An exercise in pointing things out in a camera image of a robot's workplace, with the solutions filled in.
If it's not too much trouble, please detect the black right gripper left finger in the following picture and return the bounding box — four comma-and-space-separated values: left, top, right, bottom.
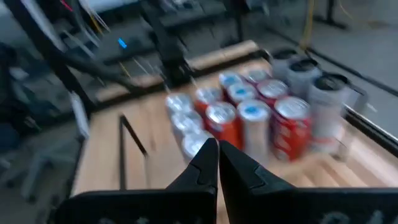
53, 137, 220, 224

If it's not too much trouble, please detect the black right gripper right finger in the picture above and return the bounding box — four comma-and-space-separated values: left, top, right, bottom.
218, 139, 398, 224

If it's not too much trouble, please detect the black tripod stand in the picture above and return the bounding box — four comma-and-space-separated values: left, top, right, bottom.
313, 0, 349, 31

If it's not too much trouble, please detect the wooden shelf with black frame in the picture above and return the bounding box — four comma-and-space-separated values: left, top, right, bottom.
119, 86, 352, 191

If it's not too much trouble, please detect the yellow extension cable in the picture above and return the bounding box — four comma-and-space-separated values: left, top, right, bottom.
298, 0, 317, 50

